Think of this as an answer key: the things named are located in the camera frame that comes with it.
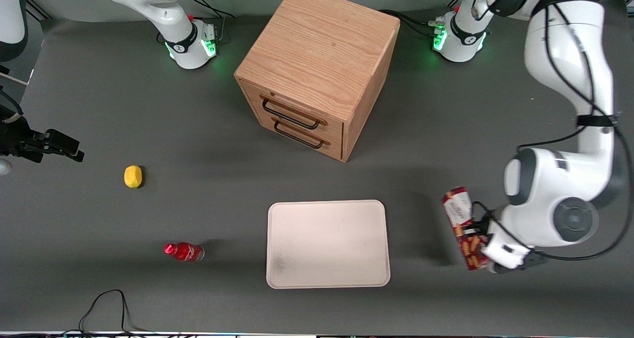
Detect red cookie box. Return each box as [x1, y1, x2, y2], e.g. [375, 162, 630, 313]
[442, 186, 492, 272]

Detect beige rectangular plastic tray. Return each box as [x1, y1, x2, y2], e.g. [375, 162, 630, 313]
[266, 200, 391, 289]

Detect yellow lemon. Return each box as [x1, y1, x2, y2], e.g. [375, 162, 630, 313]
[124, 165, 143, 189]

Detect red soda bottle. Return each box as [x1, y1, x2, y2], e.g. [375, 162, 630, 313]
[163, 242, 205, 263]

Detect dark grey table mat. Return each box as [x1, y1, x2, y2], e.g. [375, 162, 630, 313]
[0, 0, 634, 335]

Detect oak wooden drawer cabinet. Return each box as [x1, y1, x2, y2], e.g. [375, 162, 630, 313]
[234, 0, 401, 163]

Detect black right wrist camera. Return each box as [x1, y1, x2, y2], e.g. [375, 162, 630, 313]
[0, 108, 35, 148]

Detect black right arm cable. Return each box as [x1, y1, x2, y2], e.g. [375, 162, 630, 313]
[0, 88, 24, 125]

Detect black looped cable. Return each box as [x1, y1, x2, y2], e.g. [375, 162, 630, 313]
[78, 289, 149, 336]

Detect short black drawer handle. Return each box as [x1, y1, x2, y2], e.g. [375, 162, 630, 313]
[273, 120, 325, 149]

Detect black right base cables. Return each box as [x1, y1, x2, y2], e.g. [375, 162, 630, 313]
[188, 0, 236, 44]

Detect black base cables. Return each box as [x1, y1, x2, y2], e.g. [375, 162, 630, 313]
[379, 9, 446, 37]
[188, 0, 236, 44]

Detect black left base cables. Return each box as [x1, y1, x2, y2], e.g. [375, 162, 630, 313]
[379, 9, 446, 37]

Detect long black drawer handle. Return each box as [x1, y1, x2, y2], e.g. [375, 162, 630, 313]
[261, 98, 321, 130]

